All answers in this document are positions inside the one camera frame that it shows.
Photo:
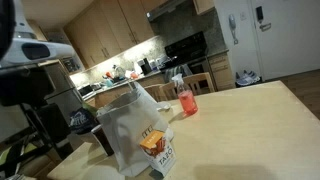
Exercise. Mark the dark blue snack bag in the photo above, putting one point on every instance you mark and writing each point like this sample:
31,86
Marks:
82,121

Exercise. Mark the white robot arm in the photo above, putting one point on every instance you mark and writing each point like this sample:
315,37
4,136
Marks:
18,42

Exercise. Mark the wooden drawer cabinet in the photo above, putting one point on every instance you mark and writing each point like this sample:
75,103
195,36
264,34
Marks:
222,73

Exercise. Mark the pink liquid spray bottle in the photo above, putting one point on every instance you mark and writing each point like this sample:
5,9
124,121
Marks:
185,95

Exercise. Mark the orange white Tazo tea carton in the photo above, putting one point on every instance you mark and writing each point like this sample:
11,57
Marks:
159,152

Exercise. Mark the black kitchen stove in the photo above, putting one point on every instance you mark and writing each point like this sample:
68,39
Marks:
188,56

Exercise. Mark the white wall phone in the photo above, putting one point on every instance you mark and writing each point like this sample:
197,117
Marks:
232,25

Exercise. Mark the white entry door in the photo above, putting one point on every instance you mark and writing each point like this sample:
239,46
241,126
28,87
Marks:
288,34

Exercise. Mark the dark brown tumbler cup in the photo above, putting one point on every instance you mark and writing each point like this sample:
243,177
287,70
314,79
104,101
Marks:
102,140

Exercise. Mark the stainless steel refrigerator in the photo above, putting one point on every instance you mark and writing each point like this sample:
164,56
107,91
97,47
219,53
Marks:
60,102

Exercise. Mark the wooden dining chair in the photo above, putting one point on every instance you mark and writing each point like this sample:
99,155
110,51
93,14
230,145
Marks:
155,92
198,84

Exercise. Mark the range hood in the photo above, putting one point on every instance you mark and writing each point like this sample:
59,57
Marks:
156,8

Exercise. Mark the pair of sneakers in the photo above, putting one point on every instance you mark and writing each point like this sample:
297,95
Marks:
247,78

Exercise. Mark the wooden upper cabinets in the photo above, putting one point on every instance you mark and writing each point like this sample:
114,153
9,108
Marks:
106,28

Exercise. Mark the white canvas tote bag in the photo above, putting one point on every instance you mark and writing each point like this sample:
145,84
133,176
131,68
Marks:
126,121

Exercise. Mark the black equipment stand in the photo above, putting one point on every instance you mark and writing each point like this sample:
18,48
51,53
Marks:
29,86

